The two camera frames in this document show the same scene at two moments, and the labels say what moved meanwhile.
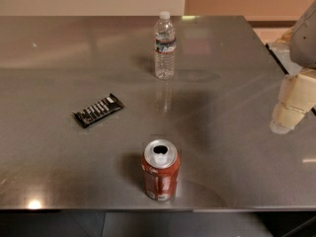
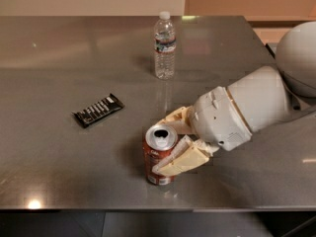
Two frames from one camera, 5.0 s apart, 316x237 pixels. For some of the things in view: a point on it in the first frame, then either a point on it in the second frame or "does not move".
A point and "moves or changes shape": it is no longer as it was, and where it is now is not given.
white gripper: [305, 39] to [218, 118]
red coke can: [160, 166] moves or changes shape
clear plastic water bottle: [165, 47] does not move
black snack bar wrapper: [99, 111] does not move
